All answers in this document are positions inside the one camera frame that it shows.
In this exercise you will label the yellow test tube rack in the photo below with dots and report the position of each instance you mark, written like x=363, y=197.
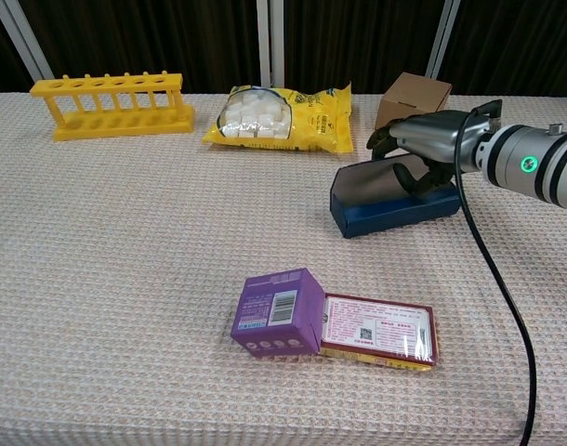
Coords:
x=121, y=125

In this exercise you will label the small brown cardboard box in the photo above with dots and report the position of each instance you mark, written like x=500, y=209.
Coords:
x=413, y=95

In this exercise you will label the white partition frame post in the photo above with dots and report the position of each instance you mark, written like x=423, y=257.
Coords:
x=441, y=42
x=270, y=42
x=25, y=42

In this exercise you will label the yellow bag of white cubes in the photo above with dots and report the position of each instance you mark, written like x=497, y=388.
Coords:
x=320, y=125

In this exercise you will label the purple carton box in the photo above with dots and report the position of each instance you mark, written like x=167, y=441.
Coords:
x=274, y=316

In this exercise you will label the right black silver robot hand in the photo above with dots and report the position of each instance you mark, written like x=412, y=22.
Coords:
x=432, y=135

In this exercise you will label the red white wrapped packet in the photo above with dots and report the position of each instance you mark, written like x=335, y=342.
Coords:
x=376, y=330

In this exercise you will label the beige woven table cloth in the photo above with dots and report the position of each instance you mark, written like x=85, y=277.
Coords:
x=149, y=223

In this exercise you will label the dark blue small box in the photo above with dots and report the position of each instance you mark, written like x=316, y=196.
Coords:
x=386, y=218

